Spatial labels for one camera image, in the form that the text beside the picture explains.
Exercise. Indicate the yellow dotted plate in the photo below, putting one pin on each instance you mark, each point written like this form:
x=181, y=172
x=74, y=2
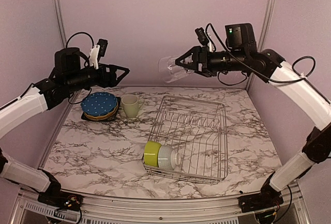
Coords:
x=102, y=117

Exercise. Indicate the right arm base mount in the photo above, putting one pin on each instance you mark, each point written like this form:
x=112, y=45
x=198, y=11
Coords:
x=260, y=201

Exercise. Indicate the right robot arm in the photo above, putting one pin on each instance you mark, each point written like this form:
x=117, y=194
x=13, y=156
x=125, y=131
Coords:
x=272, y=68

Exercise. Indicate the blue dotted plate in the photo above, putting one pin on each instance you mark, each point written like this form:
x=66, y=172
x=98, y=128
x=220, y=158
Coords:
x=99, y=103

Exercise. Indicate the aluminium frame post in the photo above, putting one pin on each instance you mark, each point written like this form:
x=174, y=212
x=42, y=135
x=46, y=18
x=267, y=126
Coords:
x=269, y=11
x=60, y=22

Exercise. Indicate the black floral square plate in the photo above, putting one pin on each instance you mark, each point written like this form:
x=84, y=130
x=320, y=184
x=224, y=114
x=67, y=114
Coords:
x=109, y=120

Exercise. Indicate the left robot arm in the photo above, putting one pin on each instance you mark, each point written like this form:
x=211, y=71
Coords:
x=40, y=97

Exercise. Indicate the clear glass cup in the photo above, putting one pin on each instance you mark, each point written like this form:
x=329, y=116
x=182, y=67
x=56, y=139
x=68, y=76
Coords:
x=170, y=72

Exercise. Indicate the lime green bowl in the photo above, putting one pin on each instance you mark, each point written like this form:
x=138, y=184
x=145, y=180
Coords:
x=151, y=151

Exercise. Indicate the right aluminium frame post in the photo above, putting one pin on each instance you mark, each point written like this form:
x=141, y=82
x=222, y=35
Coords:
x=269, y=11

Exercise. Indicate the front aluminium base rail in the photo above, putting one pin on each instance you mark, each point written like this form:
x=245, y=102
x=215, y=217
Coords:
x=104, y=209

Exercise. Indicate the left aluminium frame post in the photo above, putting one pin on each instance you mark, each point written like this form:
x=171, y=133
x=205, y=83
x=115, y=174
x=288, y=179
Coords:
x=60, y=22

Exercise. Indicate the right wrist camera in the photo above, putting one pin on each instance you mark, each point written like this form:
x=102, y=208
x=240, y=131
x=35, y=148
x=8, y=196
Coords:
x=204, y=39

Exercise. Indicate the wire dish rack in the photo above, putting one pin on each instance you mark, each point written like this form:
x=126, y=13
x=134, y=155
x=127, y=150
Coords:
x=197, y=131

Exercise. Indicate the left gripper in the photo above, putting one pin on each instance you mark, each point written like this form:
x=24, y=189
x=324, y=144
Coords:
x=111, y=80

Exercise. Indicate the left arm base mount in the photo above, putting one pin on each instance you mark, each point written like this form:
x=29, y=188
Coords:
x=62, y=200

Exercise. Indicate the white striped bowl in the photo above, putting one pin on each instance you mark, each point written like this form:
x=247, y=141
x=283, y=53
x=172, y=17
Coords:
x=168, y=158

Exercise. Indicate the pale green mug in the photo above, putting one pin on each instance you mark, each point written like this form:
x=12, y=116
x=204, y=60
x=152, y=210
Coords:
x=132, y=104

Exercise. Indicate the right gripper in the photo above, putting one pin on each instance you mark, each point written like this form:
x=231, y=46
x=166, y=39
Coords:
x=194, y=64

